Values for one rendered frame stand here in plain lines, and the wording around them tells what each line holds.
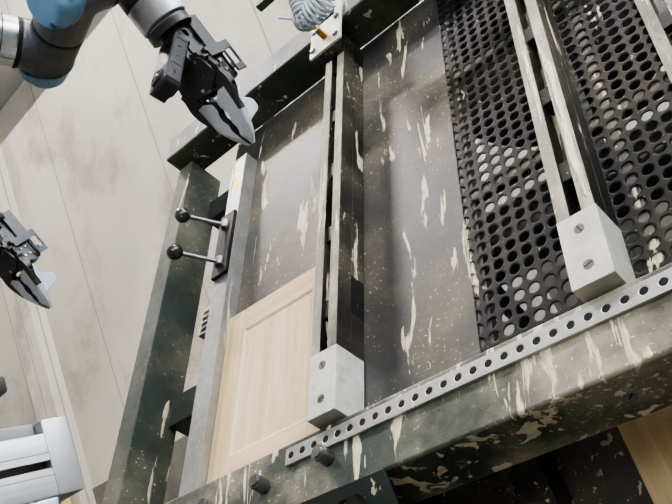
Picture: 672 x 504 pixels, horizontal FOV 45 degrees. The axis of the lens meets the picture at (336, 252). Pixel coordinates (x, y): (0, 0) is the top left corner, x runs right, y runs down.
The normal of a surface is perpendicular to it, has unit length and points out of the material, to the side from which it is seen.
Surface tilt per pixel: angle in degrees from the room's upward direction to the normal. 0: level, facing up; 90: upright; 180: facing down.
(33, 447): 90
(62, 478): 90
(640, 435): 90
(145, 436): 90
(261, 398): 57
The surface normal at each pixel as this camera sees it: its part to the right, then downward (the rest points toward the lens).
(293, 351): -0.68, -0.51
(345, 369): 0.73, -0.46
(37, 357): -0.65, 0.00
